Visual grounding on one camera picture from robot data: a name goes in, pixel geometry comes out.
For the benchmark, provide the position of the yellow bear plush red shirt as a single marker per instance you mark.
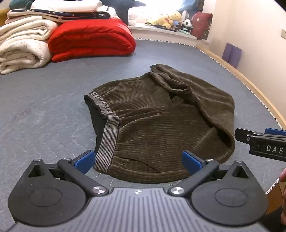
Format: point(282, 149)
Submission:
point(164, 21)

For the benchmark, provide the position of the grey quilted mattress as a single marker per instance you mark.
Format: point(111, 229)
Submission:
point(44, 111)

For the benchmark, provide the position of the bright window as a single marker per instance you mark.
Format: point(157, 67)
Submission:
point(160, 5)

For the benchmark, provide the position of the white windowsill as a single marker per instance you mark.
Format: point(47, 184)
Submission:
point(156, 32)

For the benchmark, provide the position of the teal shark plush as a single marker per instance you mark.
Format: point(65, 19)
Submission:
point(121, 10)

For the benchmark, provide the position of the panda plush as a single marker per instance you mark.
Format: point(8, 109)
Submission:
point(187, 24)

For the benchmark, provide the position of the person's right hand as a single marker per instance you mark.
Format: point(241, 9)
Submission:
point(283, 176)

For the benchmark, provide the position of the wall socket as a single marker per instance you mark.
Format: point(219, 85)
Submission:
point(283, 34)

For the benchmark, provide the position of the dark red pillow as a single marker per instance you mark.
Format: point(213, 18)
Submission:
point(201, 25)

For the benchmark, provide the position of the purple folder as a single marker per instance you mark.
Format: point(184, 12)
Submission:
point(232, 54)

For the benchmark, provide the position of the cream fleece folded blanket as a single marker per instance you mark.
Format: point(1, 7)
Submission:
point(22, 55)
point(24, 29)

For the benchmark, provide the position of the white plush toy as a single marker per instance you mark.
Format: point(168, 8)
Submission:
point(134, 16)

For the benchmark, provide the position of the red folded blanket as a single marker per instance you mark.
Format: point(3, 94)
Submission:
point(89, 38)

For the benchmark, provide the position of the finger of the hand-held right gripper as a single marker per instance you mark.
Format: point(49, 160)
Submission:
point(245, 135)

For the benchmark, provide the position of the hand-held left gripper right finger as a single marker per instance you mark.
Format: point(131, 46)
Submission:
point(192, 163)

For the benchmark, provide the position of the wooden bed frame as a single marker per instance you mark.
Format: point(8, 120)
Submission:
point(245, 78)

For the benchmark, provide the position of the navy star-patterned blanket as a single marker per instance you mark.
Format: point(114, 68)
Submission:
point(67, 15)

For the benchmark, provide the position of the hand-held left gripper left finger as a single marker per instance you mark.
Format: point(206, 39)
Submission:
point(83, 162)

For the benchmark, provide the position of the small yellow plush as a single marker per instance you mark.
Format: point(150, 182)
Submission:
point(152, 21)

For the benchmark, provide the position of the white folded quilt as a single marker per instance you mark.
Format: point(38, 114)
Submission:
point(67, 5)

